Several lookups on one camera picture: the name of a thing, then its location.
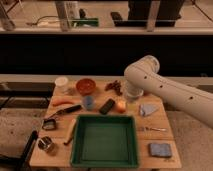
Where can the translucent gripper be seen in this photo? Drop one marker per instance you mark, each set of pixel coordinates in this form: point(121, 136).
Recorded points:
point(132, 97)

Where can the black eraser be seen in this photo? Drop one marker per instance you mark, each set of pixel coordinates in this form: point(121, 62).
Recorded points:
point(109, 104)

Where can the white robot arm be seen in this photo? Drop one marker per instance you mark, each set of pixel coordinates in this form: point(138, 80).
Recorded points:
point(142, 75)

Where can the yellow-red apple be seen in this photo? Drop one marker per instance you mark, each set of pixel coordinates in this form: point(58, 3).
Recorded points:
point(121, 106)

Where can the brown grape bunch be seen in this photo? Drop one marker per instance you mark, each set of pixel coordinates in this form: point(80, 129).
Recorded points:
point(116, 86)

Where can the grey crumpled cloth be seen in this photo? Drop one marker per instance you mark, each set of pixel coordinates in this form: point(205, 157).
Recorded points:
point(147, 109)

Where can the silver fork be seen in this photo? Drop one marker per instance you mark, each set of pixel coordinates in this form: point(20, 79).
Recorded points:
point(152, 129)

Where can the blue cup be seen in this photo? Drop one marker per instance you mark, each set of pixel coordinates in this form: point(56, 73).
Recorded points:
point(88, 102)

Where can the green plastic tray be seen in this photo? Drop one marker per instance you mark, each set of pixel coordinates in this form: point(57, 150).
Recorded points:
point(104, 142)

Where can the blue sponge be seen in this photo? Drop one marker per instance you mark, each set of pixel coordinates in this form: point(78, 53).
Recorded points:
point(160, 150)

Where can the wooden spatula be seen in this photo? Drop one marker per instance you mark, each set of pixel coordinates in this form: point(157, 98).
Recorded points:
point(70, 132)

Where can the white cup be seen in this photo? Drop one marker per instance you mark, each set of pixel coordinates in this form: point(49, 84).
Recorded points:
point(62, 83)

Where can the orange carrot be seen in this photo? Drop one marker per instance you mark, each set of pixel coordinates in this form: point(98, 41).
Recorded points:
point(59, 102)

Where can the small black metal tin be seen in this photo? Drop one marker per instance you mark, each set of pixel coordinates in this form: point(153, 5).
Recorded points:
point(49, 124)

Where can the black stand leg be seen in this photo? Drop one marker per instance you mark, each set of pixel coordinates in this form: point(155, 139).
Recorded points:
point(33, 137)

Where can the black-handled knife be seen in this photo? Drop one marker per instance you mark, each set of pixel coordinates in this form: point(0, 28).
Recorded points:
point(65, 111)

